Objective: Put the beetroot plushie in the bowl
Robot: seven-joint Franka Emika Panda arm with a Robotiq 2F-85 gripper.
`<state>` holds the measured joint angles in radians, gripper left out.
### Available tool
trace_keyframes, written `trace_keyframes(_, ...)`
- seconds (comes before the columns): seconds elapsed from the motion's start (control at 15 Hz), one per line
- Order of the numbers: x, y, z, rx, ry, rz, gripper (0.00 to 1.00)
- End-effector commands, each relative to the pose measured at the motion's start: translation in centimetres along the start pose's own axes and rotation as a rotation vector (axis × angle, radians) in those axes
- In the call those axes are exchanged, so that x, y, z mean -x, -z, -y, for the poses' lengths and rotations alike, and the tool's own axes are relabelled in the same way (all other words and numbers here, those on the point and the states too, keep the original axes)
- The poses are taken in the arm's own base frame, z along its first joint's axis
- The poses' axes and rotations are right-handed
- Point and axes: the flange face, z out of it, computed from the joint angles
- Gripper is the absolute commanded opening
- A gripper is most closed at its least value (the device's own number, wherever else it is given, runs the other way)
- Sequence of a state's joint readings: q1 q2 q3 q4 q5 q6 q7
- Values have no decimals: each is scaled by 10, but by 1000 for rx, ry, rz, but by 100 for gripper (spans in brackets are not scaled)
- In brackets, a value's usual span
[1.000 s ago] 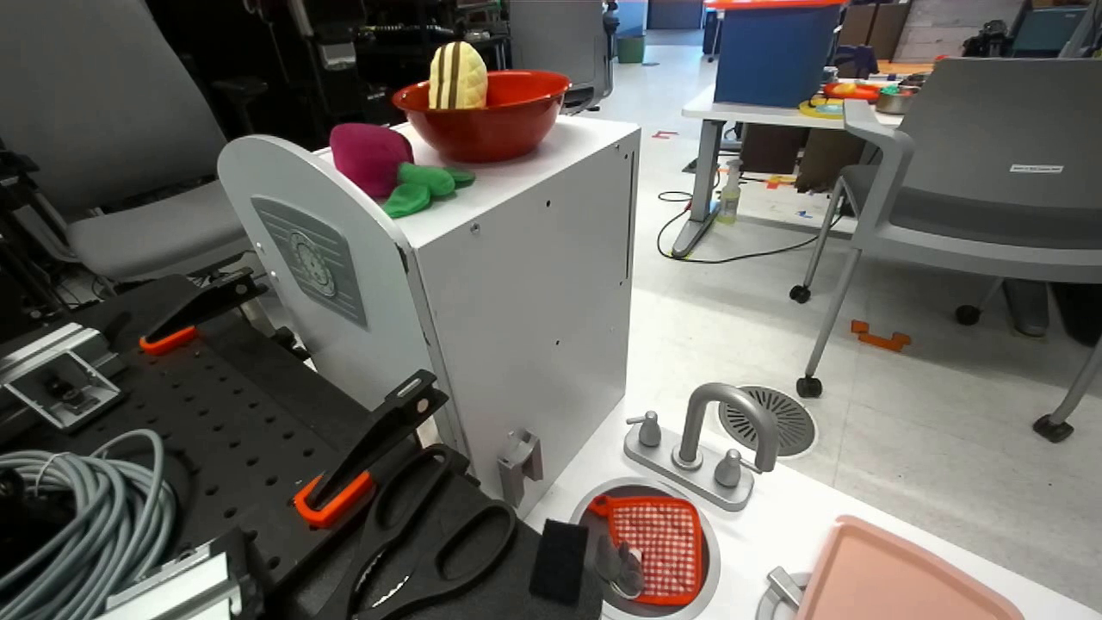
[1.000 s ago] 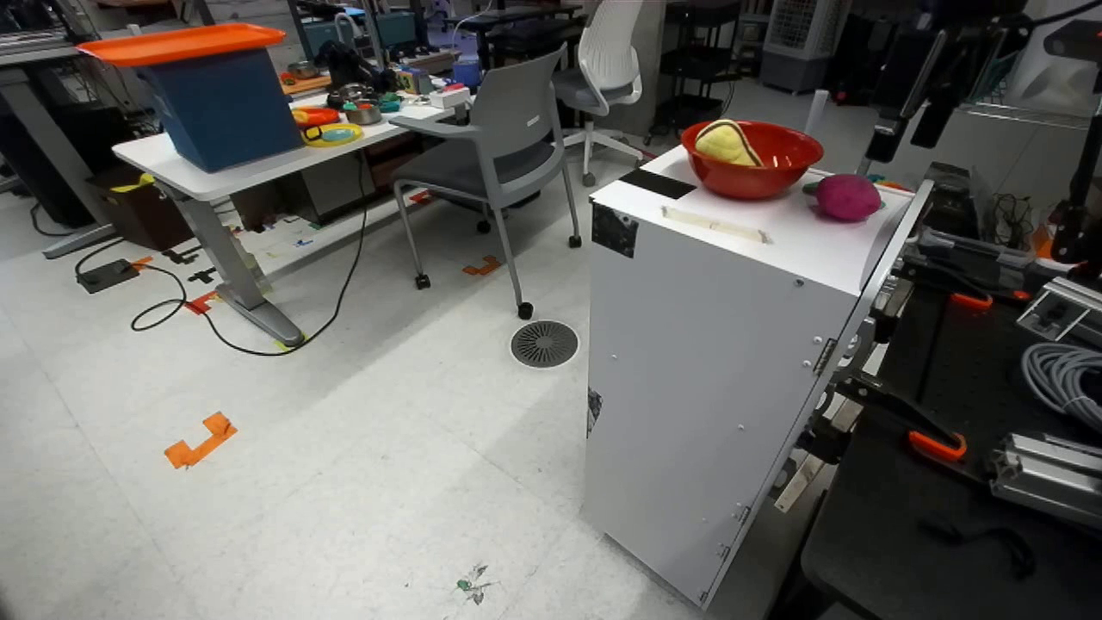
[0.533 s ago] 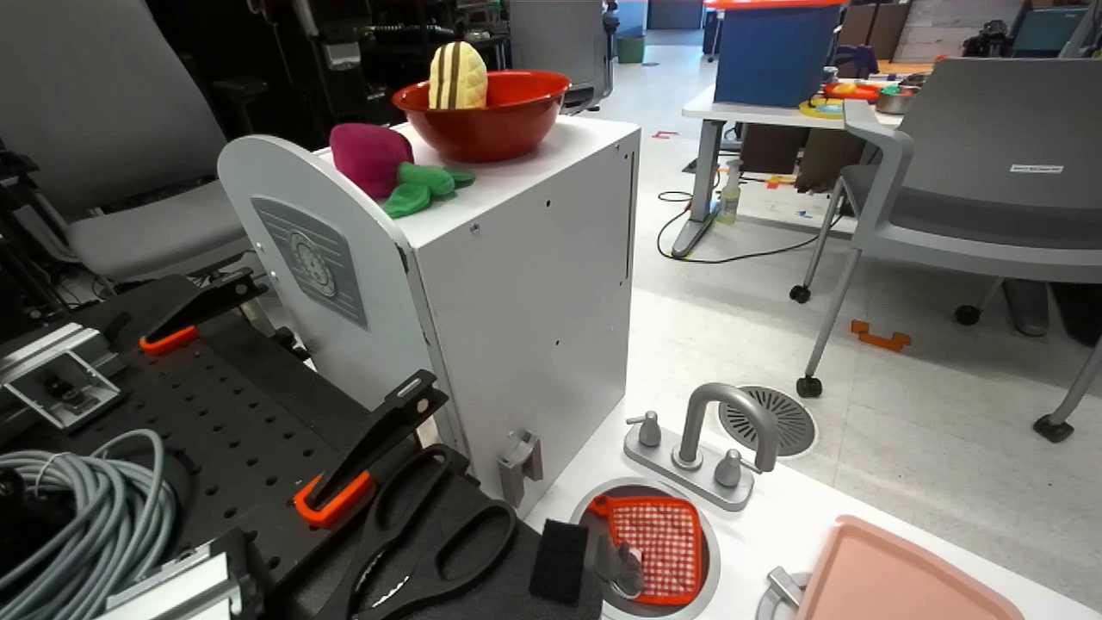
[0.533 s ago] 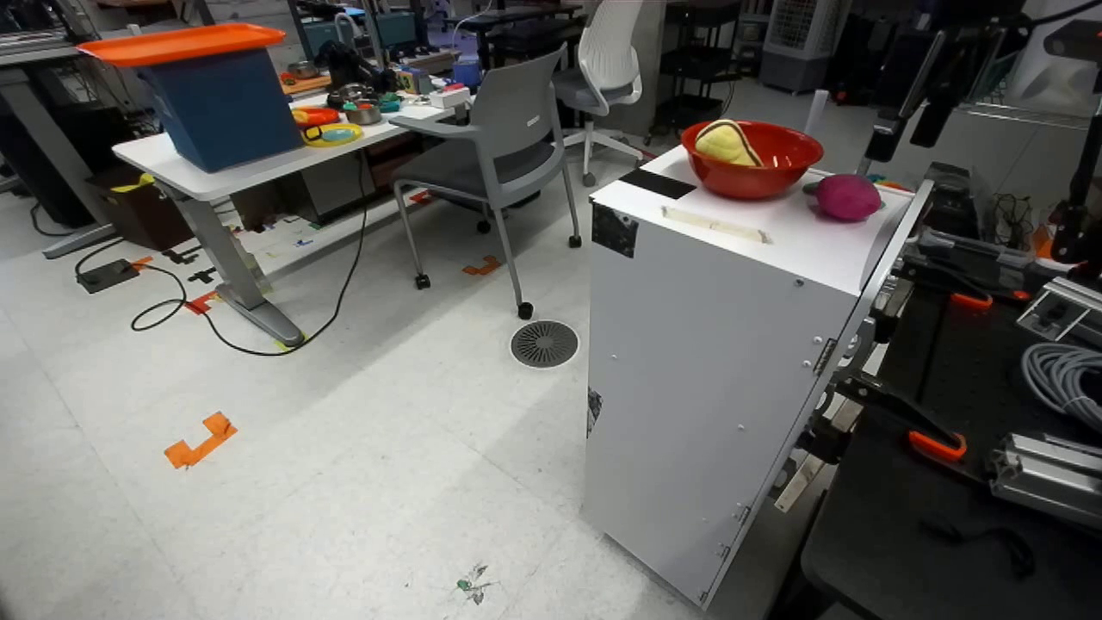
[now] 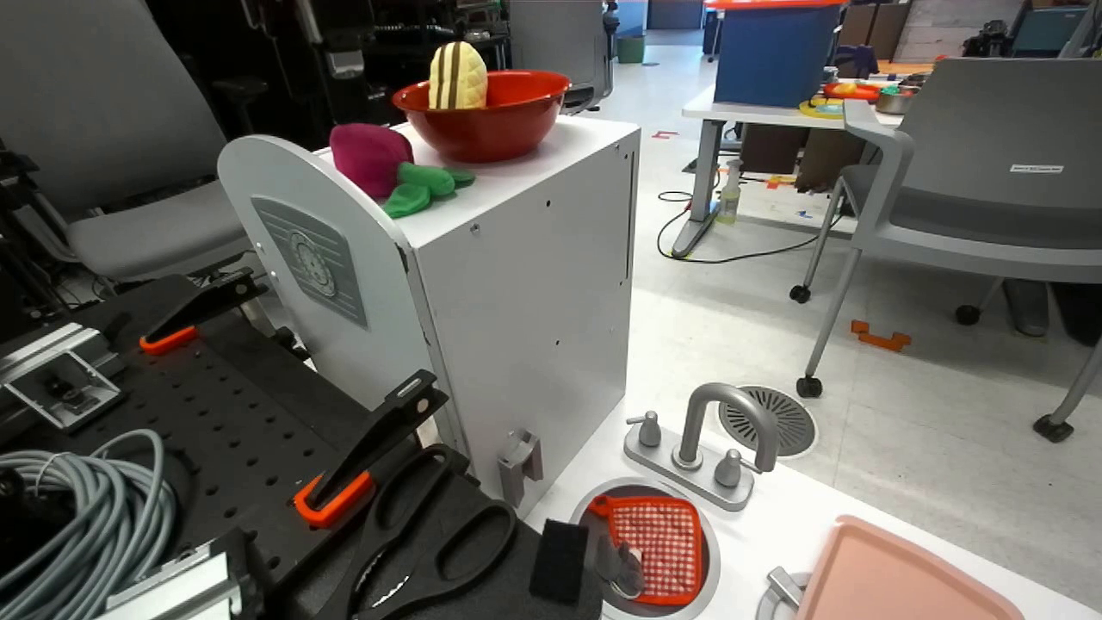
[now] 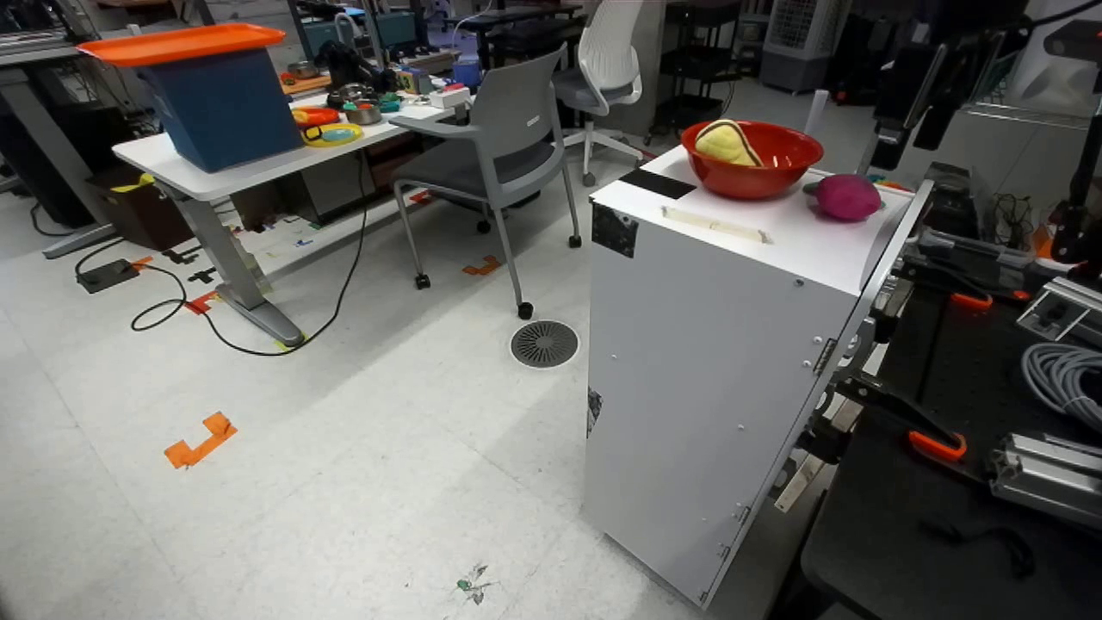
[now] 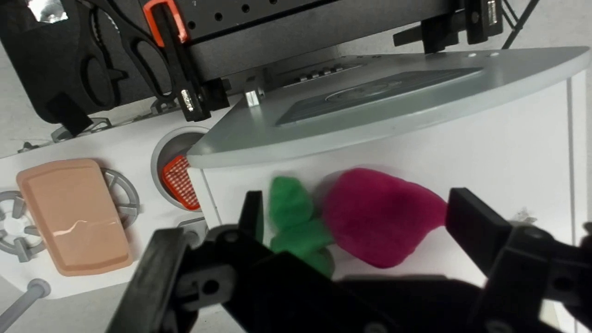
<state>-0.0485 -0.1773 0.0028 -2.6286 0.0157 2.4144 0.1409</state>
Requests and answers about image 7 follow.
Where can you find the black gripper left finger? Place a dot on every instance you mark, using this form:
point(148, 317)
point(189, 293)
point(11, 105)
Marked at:
point(185, 290)

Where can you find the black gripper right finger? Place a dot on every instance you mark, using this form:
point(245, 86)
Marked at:
point(529, 271)

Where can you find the white toy kitchen counter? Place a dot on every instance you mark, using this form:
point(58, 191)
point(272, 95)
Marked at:
point(122, 290)

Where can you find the black perforated breadboard table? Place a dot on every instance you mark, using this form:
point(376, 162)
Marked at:
point(278, 12)

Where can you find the magenta beetroot plushie green leaves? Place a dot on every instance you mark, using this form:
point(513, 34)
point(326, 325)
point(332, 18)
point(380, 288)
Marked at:
point(381, 216)

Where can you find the white toy cabinet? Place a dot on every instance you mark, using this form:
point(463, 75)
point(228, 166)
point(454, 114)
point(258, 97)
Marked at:
point(524, 154)

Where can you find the orange mesh strainer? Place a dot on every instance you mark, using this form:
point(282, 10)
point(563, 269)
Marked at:
point(180, 184)

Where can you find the pink plastic tray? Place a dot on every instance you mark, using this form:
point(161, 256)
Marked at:
point(76, 216)

